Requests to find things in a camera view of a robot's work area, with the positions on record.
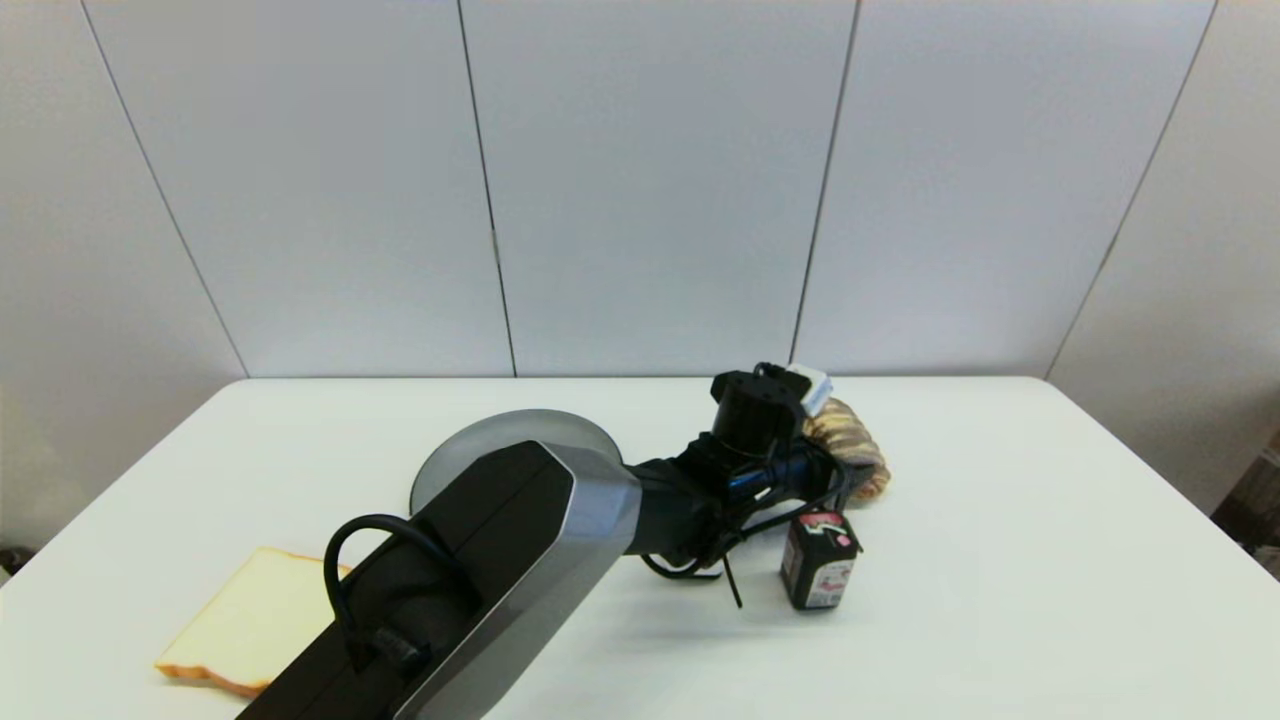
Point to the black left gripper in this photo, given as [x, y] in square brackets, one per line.
[770, 478]

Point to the long brown striped bread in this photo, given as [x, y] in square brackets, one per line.
[860, 445]

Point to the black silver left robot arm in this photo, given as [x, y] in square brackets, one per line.
[500, 560]

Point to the small black drink carton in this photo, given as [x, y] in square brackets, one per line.
[820, 565]

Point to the dark grey round plate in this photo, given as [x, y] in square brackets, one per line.
[500, 430]

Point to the white toast slice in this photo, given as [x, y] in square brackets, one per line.
[240, 620]

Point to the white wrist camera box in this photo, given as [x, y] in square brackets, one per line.
[812, 388]

